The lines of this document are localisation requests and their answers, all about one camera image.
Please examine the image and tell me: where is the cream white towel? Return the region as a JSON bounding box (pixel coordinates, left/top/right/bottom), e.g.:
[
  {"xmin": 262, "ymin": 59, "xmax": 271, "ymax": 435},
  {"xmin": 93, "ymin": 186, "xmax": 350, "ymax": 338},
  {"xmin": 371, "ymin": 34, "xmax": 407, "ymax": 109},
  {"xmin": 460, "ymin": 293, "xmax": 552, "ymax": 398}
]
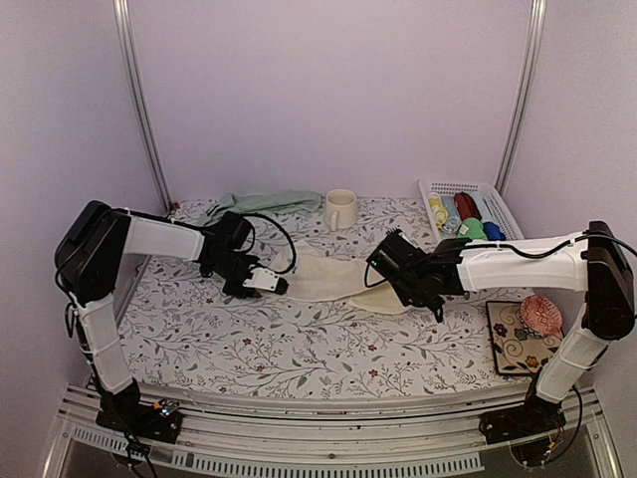
[{"xmin": 284, "ymin": 240, "xmax": 409, "ymax": 315}]

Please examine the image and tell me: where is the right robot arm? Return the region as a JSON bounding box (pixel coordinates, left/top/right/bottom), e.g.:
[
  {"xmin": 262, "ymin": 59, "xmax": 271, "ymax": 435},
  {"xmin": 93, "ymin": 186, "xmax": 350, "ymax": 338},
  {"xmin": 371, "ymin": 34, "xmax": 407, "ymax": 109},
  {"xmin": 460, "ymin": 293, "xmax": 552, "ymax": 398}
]
[{"xmin": 366, "ymin": 221, "xmax": 636, "ymax": 434}]

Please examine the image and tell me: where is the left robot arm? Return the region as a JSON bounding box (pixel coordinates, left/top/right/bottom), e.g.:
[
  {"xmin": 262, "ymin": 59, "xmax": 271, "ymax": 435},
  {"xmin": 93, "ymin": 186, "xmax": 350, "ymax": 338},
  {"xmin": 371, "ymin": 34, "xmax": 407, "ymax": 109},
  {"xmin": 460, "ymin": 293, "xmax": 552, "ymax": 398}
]
[{"xmin": 54, "ymin": 200, "xmax": 285, "ymax": 432}]

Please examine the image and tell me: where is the mint green towel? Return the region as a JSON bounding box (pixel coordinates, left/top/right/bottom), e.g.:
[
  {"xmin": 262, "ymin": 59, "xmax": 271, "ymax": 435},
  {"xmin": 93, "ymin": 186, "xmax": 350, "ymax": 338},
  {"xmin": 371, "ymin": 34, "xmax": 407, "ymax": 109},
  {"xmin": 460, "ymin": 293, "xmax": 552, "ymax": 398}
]
[{"xmin": 191, "ymin": 190, "xmax": 322, "ymax": 233}]

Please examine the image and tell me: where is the light blue rolled towel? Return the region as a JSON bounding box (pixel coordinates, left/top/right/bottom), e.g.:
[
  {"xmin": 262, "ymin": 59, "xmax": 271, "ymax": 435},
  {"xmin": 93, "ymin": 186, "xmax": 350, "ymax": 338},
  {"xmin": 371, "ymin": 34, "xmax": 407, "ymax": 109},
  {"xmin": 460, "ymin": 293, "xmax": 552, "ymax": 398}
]
[{"xmin": 442, "ymin": 196, "xmax": 462, "ymax": 234}]

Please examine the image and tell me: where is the yellow rolled towel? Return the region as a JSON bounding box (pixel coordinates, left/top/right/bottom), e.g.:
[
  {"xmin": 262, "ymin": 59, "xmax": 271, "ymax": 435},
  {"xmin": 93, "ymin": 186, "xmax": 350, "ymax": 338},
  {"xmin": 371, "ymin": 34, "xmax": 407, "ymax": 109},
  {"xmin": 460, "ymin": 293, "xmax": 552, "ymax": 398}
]
[{"xmin": 427, "ymin": 192, "xmax": 449, "ymax": 229}]

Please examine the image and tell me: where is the green rolled towel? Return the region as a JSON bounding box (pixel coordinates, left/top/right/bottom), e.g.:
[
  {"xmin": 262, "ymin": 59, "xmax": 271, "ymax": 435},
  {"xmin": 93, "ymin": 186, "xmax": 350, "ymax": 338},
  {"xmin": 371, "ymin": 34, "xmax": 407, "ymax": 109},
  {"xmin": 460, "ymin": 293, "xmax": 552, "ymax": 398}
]
[{"xmin": 457, "ymin": 217, "xmax": 488, "ymax": 241}]

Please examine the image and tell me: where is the floral table mat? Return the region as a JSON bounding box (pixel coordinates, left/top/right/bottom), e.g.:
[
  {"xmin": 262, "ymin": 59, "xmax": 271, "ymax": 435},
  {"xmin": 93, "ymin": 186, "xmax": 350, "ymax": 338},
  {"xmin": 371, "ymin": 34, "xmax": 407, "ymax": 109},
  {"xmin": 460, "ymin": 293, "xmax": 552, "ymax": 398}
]
[{"xmin": 97, "ymin": 196, "xmax": 543, "ymax": 401}]

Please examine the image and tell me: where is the red rolled towel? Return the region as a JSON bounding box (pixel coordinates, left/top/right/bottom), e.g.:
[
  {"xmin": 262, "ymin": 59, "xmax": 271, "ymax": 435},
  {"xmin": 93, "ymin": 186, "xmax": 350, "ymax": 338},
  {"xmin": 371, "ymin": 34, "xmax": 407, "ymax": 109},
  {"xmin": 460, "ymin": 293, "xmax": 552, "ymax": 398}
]
[{"xmin": 453, "ymin": 192, "xmax": 482, "ymax": 221}]

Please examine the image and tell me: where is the white plastic basket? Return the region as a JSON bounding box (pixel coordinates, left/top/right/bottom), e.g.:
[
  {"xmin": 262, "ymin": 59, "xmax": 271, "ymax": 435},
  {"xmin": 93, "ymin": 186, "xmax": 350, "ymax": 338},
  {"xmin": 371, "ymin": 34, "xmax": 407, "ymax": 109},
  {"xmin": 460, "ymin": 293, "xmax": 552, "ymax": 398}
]
[{"xmin": 418, "ymin": 179, "xmax": 524, "ymax": 244}]

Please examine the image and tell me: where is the cream ceramic mug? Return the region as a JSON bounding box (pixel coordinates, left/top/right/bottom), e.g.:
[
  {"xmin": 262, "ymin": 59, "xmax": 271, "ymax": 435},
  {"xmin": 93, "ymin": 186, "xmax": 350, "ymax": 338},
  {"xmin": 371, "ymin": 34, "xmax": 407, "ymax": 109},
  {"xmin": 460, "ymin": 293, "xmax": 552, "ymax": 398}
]
[{"xmin": 324, "ymin": 189, "xmax": 357, "ymax": 231}]

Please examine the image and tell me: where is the floral square plate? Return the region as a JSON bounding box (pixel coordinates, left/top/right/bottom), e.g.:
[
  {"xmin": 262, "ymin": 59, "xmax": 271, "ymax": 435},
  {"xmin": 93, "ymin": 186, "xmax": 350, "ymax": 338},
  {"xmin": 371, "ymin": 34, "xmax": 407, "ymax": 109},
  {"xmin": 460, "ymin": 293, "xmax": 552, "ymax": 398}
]
[{"xmin": 486, "ymin": 301, "xmax": 563, "ymax": 377}]

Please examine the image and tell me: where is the red patterned bowl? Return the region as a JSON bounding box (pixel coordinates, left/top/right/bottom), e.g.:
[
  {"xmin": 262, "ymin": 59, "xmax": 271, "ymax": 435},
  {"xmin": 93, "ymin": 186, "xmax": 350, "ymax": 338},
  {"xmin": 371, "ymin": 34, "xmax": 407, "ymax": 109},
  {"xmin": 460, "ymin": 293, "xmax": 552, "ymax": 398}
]
[{"xmin": 521, "ymin": 295, "xmax": 563, "ymax": 337}]

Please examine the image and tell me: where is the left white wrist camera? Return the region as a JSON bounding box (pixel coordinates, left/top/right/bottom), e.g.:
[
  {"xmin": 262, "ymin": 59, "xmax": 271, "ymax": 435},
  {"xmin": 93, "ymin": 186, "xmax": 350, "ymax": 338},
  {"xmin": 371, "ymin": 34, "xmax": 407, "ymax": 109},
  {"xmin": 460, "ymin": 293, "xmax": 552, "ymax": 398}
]
[{"xmin": 243, "ymin": 267, "xmax": 289, "ymax": 295}]

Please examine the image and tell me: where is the aluminium front rail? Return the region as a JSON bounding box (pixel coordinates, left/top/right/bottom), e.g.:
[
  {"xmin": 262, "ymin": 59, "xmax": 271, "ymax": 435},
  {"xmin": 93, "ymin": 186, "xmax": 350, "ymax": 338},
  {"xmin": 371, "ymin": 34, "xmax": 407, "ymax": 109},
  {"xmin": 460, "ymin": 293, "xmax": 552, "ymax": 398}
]
[{"xmin": 42, "ymin": 382, "xmax": 623, "ymax": 478}]

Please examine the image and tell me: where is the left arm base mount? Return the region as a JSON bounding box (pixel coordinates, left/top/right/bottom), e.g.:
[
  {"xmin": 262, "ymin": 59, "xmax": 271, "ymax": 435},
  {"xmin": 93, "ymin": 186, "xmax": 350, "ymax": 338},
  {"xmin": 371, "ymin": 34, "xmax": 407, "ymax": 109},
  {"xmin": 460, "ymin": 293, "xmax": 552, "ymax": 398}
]
[{"xmin": 96, "ymin": 398, "xmax": 183, "ymax": 444}]

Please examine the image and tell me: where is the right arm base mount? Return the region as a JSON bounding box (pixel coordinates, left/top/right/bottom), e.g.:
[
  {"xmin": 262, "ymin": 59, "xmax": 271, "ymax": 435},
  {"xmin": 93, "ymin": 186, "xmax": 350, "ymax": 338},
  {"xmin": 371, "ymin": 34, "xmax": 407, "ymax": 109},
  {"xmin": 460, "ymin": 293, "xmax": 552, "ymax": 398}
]
[{"xmin": 479, "ymin": 397, "xmax": 566, "ymax": 444}]

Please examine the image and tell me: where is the left aluminium frame post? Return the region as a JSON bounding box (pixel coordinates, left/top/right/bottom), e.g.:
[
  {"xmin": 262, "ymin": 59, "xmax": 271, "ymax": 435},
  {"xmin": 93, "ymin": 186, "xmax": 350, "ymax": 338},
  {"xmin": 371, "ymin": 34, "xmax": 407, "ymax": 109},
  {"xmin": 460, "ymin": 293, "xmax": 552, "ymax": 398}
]
[{"xmin": 112, "ymin": 0, "xmax": 173, "ymax": 212}]

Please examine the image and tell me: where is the aluminium frame post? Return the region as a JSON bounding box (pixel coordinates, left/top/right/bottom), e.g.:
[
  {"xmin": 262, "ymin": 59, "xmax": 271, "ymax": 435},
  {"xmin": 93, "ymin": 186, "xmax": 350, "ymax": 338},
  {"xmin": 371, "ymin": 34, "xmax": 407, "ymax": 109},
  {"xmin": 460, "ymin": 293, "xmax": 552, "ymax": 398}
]
[
  {"xmin": 112, "ymin": 0, "xmax": 173, "ymax": 212},
  {"xmin": 495, "ymin": 0, "xmax": 547, "ymax": 195}
]

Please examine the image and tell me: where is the right aluminium frame post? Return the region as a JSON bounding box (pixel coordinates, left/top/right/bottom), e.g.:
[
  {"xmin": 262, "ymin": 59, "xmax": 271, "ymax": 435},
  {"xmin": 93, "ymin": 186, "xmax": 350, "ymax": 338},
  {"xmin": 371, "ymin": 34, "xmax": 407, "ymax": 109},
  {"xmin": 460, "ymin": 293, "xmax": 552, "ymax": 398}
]
[{"xmin": 495, "ymin": 0, "xmax": 547, "ymax": 195}]

